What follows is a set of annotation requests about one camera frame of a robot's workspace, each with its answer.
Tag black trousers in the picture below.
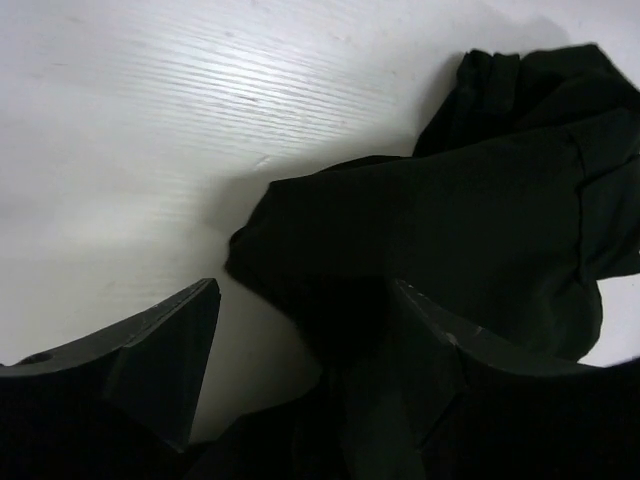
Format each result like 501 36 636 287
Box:
189 44 639 479

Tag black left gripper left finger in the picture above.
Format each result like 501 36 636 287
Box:
1 278 221 479

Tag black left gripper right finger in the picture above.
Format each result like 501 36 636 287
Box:
344 278 640 480

